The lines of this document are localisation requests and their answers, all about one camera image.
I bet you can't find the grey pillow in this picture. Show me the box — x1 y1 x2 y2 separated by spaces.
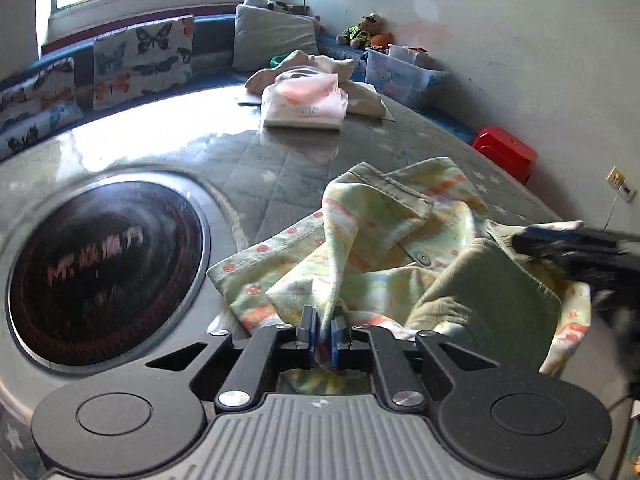
231 4 321 73

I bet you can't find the large butterfly print cushion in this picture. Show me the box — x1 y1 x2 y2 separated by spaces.
92 16 196 112

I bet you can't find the clear plastic storage box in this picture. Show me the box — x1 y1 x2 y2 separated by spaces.
364 44 452 109

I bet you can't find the blue sofa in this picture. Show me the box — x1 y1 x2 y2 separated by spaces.
0 12 478 163

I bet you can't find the round black induction cooktop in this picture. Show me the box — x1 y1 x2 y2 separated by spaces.
7 180 211 370

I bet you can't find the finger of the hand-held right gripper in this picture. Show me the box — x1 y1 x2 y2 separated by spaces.
511 220 640 282

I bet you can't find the red plastic stool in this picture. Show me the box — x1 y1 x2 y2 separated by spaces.
471 126 539 184

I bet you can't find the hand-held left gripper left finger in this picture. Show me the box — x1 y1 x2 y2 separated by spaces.
145 305 321 412

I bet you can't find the white black plush toy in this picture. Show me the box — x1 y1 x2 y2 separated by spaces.
242 0 292 14

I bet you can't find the pastel printed children's shirt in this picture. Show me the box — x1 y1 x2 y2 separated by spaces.
207 156 593 396

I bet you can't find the wall socket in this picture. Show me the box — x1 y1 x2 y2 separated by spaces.
606 166 632 204

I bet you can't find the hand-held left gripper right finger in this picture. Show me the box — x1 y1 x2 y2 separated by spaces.
330 315 505 413

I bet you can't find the small butterfly print cushion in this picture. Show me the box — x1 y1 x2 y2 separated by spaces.
0 57 78 126

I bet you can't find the beige cloth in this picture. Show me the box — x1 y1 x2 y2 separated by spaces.
245 50 388 117

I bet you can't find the teddy bear in yellow vest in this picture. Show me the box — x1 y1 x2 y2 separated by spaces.
336 12 385 51

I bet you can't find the pink white tissue pack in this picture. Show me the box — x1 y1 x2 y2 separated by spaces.
261 71 350 131

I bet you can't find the blue butterfly print bolster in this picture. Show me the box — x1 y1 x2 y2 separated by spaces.
0 101 84 162

